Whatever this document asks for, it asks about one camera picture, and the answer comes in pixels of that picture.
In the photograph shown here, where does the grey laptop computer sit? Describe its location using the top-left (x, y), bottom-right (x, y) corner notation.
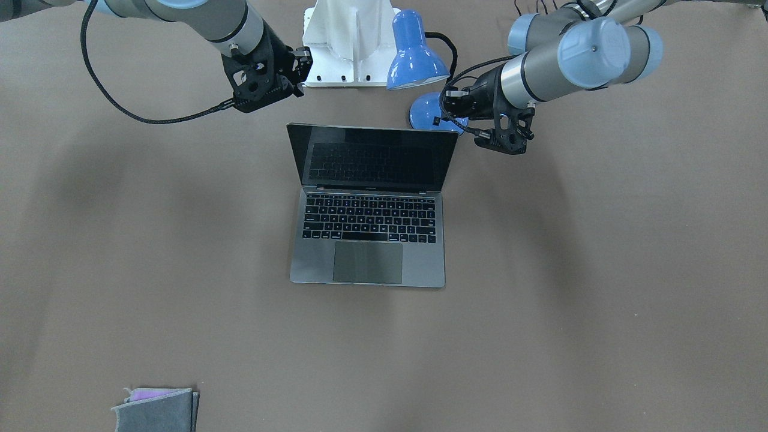
top-left (286, 122), bottom-right (459, 289)

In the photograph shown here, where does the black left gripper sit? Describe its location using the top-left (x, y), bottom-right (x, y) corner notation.
top-left (440, 66), bottom-right (503, 119)

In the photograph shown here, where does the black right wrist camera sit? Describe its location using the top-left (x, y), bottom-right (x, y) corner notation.
top-left (222, 49), bottom-right (293, 113)

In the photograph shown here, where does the blue desk lamp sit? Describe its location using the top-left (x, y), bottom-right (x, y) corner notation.
top-left (386, 9), bottom-right (468, 134)

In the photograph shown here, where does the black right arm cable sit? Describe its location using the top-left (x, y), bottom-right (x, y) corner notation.
top-left (80, 0), bottom-right (236, 125)

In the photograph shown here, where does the purple folded cloth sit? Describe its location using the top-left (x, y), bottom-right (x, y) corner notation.
top-left (124, 388), bottom-right (191, 404)

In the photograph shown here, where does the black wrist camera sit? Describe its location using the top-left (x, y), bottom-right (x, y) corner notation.
top-left (473, 107), bottom-right (535, 155)
top-left (222, 49), bottom-right (293, 113)

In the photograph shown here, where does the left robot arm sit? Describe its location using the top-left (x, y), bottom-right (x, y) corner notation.
top-left (440, 1), bottom-right (665, 120)

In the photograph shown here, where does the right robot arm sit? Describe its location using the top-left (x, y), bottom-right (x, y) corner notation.
top-left (87, 1), bottom-right (312, 106)

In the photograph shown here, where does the grey folded cloth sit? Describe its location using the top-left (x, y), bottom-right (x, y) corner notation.
top-left (112, 388), bottom-right (199, 431)

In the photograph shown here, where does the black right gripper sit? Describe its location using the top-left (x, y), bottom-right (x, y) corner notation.
top-left (255, 24), bottom-right (313, 98)

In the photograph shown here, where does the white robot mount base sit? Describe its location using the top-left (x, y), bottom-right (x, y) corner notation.
top-left (302, 1), bottom-right (400, 88)

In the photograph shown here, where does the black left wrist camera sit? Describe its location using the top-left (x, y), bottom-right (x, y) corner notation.
top-left (473, 107), bottom-right (535, 155)

